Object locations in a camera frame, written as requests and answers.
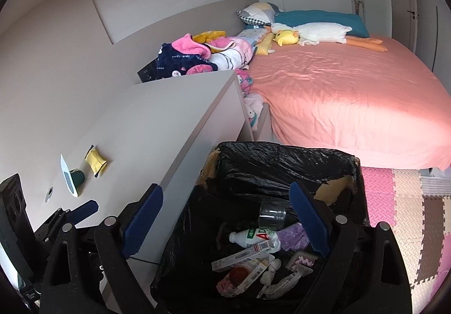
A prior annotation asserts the trash bin with black bag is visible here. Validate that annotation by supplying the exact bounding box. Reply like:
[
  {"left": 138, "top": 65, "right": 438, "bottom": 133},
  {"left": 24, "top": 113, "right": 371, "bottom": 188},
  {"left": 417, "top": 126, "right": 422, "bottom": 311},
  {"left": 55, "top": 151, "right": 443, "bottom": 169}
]
[{"left": 150, "top": 141, "right": 370, "bottom": 314}]

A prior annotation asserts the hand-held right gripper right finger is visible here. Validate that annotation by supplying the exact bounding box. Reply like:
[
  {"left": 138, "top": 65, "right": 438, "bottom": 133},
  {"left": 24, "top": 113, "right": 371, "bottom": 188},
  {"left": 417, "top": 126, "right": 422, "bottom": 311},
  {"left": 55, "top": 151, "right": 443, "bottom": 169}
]
[{"left": 289, "top": 180, "right": 413, "bottom": 314}]

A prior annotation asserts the yellow packet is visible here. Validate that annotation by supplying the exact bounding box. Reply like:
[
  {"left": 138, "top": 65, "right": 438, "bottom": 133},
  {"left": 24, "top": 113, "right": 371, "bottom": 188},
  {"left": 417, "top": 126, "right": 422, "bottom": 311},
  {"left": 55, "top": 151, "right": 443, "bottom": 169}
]
[{"left": 85, "top": 145, "right": 108, "bottom": 179}]

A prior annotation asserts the white grey carton box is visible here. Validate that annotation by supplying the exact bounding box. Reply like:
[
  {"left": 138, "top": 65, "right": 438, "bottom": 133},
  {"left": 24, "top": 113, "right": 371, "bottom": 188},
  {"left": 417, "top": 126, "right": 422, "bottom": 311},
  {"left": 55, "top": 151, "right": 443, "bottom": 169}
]
[{"left": 211, "top": 248, "right": 270, "bottom": 272}]

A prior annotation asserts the navy printed clothing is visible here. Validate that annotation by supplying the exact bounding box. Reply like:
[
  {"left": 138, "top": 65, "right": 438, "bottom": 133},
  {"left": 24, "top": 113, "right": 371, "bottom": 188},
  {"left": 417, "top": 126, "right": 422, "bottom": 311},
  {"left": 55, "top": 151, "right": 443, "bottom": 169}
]
[{"left": 156, "top": 43, "right": 219, "bottom": 80}]

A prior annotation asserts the white pink printed blanket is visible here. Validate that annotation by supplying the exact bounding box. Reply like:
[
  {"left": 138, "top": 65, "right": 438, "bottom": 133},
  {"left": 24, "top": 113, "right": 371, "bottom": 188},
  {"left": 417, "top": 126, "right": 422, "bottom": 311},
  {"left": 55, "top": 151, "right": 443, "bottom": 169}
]
[{"left": 208, "top": 30, "right": 254, "bottom": 72}]

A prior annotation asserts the white wrapper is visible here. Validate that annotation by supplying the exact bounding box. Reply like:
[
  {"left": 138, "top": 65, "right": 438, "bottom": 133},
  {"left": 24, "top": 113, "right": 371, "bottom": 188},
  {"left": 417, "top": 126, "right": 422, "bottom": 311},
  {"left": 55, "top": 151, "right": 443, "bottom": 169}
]
[{"left": 257, "top": 266, "right": 314, "bottom": 300}]

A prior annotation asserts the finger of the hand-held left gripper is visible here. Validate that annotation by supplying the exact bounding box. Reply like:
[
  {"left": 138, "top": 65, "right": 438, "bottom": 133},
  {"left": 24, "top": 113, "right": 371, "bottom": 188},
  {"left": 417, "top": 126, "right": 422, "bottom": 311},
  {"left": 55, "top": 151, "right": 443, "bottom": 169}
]
[{"left": 33, "top": 199, "right": 99, "bottom": 242}]

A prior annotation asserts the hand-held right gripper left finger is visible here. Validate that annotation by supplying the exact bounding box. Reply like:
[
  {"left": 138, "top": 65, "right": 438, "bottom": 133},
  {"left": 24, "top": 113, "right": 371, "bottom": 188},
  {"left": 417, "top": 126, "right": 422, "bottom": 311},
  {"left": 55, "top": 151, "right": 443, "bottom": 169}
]
[{"left": 39, "top": 183, "right": 164, "bottom": 314}]

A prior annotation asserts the pink patterned packet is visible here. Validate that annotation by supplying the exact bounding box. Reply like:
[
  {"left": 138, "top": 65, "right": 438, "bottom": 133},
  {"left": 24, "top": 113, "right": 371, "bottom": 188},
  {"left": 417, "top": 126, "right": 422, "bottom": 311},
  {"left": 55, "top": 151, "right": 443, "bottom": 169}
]
[{"left": 285, "top": 253, "right": 318, "bottom": 270}]

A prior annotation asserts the white duck plush toy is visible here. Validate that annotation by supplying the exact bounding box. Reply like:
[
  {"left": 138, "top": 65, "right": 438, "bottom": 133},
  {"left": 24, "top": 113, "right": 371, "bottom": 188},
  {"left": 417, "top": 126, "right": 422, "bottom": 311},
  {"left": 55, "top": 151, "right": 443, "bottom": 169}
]
[{"left": 271, "top": 23, "right": 388, "bottom": 53}]

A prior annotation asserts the pink white carton box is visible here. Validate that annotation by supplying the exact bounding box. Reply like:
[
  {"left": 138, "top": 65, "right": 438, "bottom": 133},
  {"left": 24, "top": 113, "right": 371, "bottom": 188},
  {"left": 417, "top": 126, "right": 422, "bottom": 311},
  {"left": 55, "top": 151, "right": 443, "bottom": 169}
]
[{"left": 216, "top": 259, "right": 279, "bottom": 299}]

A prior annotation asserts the pink beige foam floor mat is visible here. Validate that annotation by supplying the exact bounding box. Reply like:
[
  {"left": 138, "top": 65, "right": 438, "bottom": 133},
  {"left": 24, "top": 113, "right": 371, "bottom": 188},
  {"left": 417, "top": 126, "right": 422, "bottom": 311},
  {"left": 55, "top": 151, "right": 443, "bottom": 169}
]
[{"left": 359, "top": 166, "right": 451, "bottom": 314}]

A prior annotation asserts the dark green round object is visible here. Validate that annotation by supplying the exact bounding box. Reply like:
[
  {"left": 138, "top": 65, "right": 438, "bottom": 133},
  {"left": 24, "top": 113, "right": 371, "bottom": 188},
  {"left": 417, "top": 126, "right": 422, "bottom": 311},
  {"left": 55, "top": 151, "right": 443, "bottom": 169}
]
[{"left": 68, "top": 169, "right": 86, "bottom": 190}]

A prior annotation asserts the pink fleece clothing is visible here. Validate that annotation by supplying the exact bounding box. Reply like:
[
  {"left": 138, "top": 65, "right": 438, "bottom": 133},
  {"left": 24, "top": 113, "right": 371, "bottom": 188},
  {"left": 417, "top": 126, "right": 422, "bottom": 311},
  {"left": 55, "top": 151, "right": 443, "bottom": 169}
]
[{"left": 171, "top": 33, "right": 219, "bottom": 76}]

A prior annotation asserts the black wall panel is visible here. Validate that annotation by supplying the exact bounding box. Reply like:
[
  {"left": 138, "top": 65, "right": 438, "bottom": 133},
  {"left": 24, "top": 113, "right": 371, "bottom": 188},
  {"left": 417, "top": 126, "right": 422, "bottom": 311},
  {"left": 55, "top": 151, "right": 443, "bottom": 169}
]
[{"left": 137, "top": 57, "right": 159, "bottom": 84}]

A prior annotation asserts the white green label plastic bottle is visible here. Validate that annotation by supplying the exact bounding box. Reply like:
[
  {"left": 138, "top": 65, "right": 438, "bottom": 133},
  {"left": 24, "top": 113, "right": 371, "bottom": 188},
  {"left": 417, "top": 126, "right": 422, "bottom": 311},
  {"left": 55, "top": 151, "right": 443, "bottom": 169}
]
[{"left": 229, "top": 228, "right": 282, "bottom": 254}]

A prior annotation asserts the purple plastic bag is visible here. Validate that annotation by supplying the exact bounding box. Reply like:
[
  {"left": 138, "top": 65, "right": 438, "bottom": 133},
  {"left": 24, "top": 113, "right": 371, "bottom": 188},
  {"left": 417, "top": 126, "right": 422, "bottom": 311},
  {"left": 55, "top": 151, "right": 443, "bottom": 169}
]
[{"left": 277, "top": 223, "right": 311, "bottom": 252}]

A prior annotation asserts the yellow cloth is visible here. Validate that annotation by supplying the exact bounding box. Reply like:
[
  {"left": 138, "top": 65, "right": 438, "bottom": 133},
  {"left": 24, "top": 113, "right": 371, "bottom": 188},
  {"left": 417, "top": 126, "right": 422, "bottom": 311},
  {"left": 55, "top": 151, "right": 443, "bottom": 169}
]
[{"left": 192, "top": 30, "right": 226, "bottom": 45}]

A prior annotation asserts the pink white plush cloth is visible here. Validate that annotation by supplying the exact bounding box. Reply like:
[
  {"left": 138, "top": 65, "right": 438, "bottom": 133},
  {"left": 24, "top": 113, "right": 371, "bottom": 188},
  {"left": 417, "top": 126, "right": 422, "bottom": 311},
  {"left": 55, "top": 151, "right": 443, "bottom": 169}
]
[{"left": 234, "top": 69, "right": 265, "bottom": 132}]

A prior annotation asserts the white desk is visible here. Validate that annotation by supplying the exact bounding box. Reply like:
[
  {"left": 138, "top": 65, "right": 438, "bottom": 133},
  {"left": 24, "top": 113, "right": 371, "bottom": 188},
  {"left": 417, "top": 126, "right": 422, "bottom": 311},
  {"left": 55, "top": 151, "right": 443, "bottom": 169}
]
[{"left": 21, "top": 69, "right": 256, "bottom": 304}]

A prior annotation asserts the clear plastic cup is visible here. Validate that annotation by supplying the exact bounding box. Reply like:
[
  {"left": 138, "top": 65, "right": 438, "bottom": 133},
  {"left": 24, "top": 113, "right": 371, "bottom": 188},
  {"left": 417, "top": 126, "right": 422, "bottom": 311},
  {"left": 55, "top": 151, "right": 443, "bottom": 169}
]
[{"left": 259, "top": 198, "right": 300, "bottom": 230}]

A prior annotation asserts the yellow dotted pillow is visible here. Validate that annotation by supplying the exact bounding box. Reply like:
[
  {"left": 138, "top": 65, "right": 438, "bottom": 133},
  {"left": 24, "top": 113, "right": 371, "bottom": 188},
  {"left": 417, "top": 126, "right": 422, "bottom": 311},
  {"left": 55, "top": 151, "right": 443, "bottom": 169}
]
[{"left": 255, "top": 32, "right": 277, "bottom": 56}]

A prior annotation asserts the wardrobe door with handle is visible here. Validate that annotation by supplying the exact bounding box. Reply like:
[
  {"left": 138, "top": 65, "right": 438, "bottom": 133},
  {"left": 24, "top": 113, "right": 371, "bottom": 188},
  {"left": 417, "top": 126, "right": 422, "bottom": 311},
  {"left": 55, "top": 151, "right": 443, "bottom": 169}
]
[{"left": 398, "top": 0, "right": 451, "bottom": 72}]

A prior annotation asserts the bed with pink sheet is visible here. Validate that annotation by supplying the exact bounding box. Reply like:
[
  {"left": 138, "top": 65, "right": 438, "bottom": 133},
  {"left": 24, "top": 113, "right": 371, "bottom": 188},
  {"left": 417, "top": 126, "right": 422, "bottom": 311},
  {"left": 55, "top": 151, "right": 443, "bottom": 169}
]
[{"left": 247, "top": 35, "right": 451, "bottom": 170}]

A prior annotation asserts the teal pillow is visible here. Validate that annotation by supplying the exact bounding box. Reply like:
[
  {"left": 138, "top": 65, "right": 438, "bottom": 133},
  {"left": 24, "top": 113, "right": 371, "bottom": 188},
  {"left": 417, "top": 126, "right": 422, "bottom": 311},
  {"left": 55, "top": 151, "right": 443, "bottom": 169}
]
[{"left": 273, "top": 10, "right": 370, "bottom": 38}]

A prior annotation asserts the patchwork pillow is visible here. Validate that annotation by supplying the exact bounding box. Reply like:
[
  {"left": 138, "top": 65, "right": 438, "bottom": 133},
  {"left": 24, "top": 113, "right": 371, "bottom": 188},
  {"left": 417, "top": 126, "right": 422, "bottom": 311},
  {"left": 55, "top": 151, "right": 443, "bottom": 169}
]
[{"left": 237, "top": 2, "right": 284, "bottom": 26}]

